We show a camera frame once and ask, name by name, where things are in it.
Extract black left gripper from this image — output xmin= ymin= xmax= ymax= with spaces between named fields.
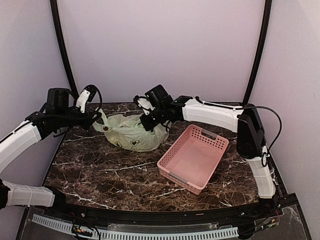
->
xmin=56 ymin=105 xmax=102 ymax=131

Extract light green plastic bag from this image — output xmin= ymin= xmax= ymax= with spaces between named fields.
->
xmin=92 ymin=109 xmax=169 ymax=152

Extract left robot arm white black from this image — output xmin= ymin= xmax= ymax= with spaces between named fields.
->
xmin=0 ymin=84 xmax=102 ymax=218

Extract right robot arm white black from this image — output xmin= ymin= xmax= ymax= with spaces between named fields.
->
xmin=133 ymin=84 xmax=276 ymax=217

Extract pink perforated plastic basket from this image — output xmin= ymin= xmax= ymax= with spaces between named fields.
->
xmin=157 ymin=124 xmax=229 ymax=195

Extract clear acrylic front panel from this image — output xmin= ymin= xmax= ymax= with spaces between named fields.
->
xmin=17 ymin=199 xmax=311 ymax=240

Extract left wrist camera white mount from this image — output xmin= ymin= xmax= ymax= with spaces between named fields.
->
xmin=75 ymin=84 xmax=97 ymax=113

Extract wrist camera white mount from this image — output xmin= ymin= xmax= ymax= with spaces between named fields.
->
xmin=75 ymin=84 xmax=97 ymax=113
xmin=133 ymin=95 xmax=155 ymax=116

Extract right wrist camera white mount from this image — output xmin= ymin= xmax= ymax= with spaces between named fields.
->
xmin=133 ymin=95 xmax=155 ymax=116

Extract white slotted cable duct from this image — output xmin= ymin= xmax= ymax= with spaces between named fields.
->
xmin=32 ymin=214 xmax=239 ymax=240

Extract black rear left frame post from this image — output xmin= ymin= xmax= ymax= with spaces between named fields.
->
xmin=49 ymin=0 xmax=79 ymax=97

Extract black frame post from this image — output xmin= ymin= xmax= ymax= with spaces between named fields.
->
xmin=49 ymin=0 xmax=79 ymax=97
xmin=242 ymin=0 xmax=273 ymax=106

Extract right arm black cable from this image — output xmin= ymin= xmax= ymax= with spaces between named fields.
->
xmin=242 ymin=105 xmax=283 ymax=168

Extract black front curved rail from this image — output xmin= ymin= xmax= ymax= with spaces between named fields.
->
xmin=27 ymin=194 xmax=298 ymax=228

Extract black rear right frame post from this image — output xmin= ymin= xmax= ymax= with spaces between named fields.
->
xmin=242 ymin=0 xmax=273 ymax=106

